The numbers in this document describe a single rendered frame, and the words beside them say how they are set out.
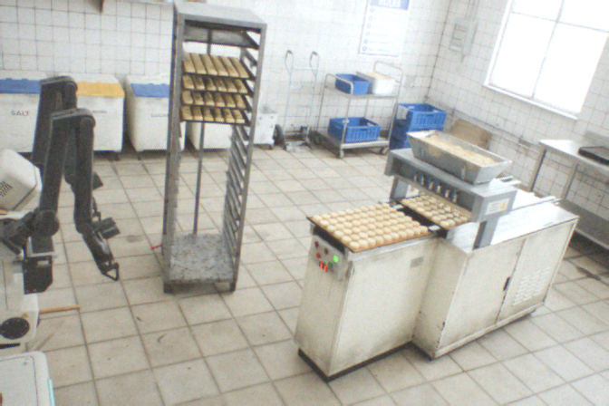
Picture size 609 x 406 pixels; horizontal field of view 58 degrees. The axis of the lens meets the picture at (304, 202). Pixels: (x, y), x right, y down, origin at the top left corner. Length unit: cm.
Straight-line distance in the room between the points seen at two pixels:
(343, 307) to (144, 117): 351
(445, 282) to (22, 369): 224
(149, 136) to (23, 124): 116
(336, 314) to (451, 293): 73
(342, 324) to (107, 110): 355
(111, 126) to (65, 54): 91
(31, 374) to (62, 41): 400
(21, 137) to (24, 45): 97
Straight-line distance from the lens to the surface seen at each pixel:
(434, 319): 344
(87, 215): 204
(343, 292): 288
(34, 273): 227
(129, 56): 630
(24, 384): 285
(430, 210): 340
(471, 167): 310
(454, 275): 326
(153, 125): 585
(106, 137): 580
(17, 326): 242
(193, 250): 404
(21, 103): 563
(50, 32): 616
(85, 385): 320
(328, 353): 313
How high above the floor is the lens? 218
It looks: 24 degrees down
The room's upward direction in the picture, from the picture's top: 9 degrees clockwise
